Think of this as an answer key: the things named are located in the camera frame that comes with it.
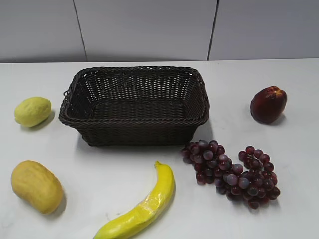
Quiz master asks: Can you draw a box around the yellow-green lemon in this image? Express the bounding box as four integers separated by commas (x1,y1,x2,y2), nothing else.
14,97,52,127

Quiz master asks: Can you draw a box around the dark red apple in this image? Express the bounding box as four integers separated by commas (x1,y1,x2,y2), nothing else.
250,86,288,124

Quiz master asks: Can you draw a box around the yellow mango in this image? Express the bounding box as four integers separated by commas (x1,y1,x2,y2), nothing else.
10,160,63,215

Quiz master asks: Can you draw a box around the dark woven wicker basket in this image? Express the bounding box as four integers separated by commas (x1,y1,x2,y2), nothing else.
59,66,210,146

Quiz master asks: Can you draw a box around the red grape bunch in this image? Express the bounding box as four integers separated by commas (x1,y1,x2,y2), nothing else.
181,140,281,210

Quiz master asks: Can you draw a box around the yellow banana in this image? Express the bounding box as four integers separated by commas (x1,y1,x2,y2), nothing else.
94,161,175,239

